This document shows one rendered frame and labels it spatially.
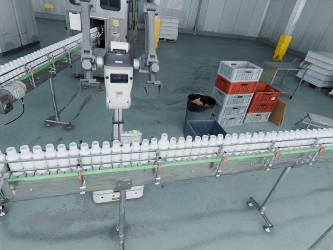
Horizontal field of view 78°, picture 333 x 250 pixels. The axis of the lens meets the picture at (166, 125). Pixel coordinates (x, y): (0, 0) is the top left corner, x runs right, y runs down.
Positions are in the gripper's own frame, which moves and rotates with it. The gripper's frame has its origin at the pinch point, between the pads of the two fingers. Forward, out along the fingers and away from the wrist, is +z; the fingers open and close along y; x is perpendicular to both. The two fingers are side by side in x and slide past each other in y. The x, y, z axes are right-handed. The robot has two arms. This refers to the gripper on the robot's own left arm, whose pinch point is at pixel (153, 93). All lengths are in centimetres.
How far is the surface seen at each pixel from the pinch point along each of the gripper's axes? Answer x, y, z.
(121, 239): 25, -29, 120
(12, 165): -23, -85, 37
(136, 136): -13.1, -17.9, 29.2
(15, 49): 530, -234, -187
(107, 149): -27, -37, 34
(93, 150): -25, -45, 34
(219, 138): -29, 37, 35
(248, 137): -30, 60, 36
